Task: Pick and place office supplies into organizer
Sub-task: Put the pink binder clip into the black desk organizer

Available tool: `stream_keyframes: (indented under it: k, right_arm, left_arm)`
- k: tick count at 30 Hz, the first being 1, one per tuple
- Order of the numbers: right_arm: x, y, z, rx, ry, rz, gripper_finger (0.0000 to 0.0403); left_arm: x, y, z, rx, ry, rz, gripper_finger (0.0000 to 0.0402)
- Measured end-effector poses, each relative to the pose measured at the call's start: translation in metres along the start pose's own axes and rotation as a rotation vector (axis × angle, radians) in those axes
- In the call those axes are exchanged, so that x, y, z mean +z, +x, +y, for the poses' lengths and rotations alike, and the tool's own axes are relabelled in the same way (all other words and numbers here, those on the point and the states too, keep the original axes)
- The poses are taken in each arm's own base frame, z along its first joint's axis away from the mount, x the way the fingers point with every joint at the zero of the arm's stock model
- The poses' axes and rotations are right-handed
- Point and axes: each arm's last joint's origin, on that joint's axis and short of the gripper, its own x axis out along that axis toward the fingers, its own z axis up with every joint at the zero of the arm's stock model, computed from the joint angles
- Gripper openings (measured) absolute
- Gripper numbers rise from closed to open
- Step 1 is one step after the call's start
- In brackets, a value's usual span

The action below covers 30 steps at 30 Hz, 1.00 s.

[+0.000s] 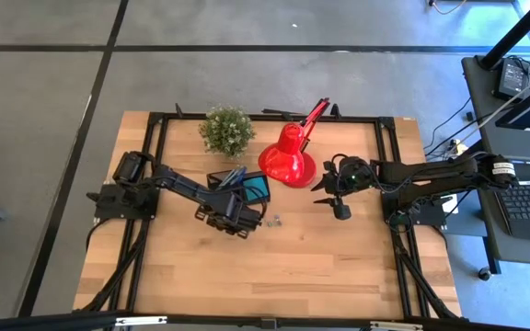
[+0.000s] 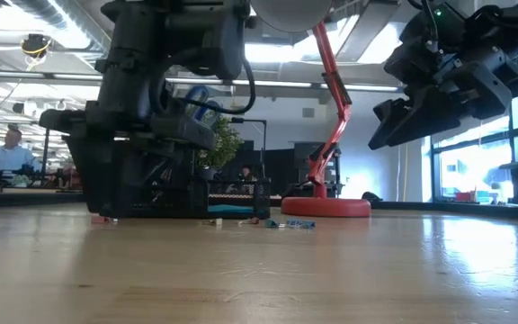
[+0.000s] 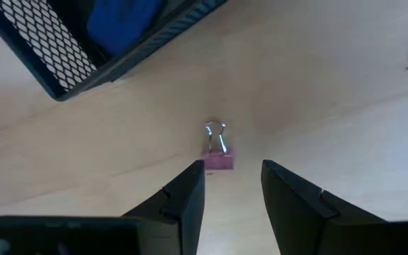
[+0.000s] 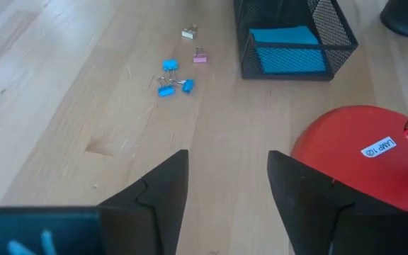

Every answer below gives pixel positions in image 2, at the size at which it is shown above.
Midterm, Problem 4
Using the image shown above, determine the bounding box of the red desk lamp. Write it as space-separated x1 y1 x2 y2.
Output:
249 0 372 219

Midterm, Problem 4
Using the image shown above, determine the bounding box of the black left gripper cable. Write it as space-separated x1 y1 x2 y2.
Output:
150 48 258 116

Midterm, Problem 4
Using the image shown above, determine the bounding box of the black mesh desk organizer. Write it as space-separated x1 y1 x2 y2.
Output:
119 177 272 221

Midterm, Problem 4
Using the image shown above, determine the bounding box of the blue sticky note pad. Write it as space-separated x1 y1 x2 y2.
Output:
208 203 256 215

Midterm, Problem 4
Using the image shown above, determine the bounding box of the black cabinet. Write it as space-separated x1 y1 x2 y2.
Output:
261 139 342 198

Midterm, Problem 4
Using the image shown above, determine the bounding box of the person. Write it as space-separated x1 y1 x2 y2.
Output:
237 165 257 183
0 127 40 176

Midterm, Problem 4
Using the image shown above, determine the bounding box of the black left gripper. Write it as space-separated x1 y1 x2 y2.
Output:
85 0 247 135

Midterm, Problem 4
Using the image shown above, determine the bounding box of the black ceiling camera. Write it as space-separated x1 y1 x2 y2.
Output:
20 33 54 60

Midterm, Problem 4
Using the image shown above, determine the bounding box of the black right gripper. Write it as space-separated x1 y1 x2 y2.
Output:
368 3 515 152

